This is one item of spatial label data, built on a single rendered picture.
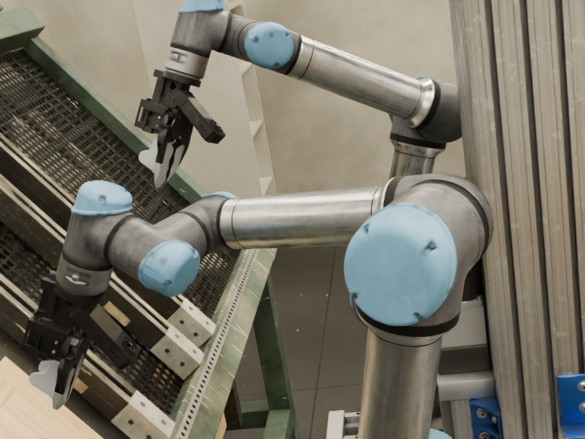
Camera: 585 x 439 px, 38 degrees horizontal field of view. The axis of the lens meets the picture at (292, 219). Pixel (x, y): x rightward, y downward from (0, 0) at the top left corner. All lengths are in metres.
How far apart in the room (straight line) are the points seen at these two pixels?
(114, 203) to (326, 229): 0.29
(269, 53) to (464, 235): 0.63
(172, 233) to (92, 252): 0.11
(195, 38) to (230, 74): 3.83
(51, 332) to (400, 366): 0.53
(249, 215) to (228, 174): 4.36
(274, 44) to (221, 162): 4.09
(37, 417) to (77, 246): 0.76
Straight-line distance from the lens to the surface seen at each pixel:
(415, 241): 0.87
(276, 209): 1.15
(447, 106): 1.59
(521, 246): 1.27
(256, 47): 1.44
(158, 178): 1.59
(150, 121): 1.59
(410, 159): 1.73
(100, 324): 1.26
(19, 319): 2.02
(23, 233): 2.34
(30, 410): 1.91
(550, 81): 1.21
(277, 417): 3.52
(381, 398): 1.00
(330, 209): 1.10
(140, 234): 1.15
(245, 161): 5.49
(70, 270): 1.22
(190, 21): 1.57
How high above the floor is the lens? 1.95
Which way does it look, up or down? 18 degrees down
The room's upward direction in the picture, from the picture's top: 10 degrees counter-clockwise
